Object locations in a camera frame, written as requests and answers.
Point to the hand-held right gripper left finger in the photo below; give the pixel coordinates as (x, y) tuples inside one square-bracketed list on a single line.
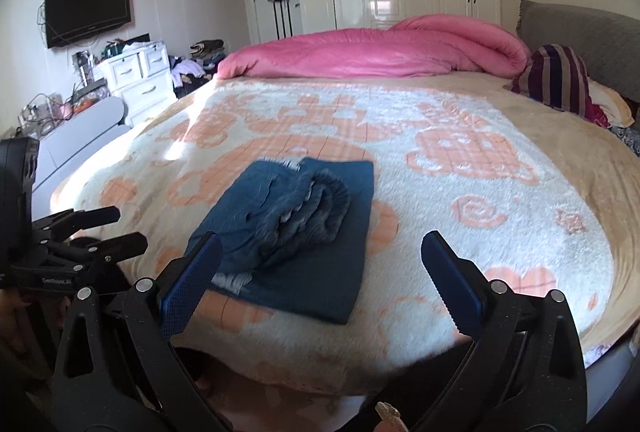
[(192, 282)]

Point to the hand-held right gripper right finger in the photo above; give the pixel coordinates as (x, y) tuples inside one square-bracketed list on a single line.
[(450, 284)]

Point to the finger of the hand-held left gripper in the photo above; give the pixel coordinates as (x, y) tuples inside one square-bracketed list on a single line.
[(110, 246), (85, 218)]

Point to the blue denim pants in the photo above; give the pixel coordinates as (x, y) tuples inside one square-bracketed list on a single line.
[(320, 262)]

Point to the person's right hand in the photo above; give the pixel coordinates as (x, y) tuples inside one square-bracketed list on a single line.
[(387, 417)]

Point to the orange and white printed blanket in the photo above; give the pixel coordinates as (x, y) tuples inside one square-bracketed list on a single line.
[(450, 192)]

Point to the white drawer chest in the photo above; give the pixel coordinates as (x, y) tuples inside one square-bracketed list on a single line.
[(140, 87)]

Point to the pile of clothes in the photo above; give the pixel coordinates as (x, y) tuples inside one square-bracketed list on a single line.
[(200, 57)]

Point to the dark patterned pillow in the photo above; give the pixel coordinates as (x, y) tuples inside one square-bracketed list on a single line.
[(627, 140)]

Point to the purple striped cloth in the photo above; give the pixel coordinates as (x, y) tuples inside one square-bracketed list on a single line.
[(555, 72)]

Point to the cream pillow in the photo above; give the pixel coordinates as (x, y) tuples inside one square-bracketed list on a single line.
[(612, 105)]

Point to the pink duvet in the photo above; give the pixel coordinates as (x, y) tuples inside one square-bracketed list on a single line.
[(375, 47)]

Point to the grey quilted headboard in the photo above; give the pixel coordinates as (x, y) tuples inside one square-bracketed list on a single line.
[(590, 32)]

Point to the black wall television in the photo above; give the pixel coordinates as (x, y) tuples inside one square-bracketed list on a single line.
[(85, 7)]

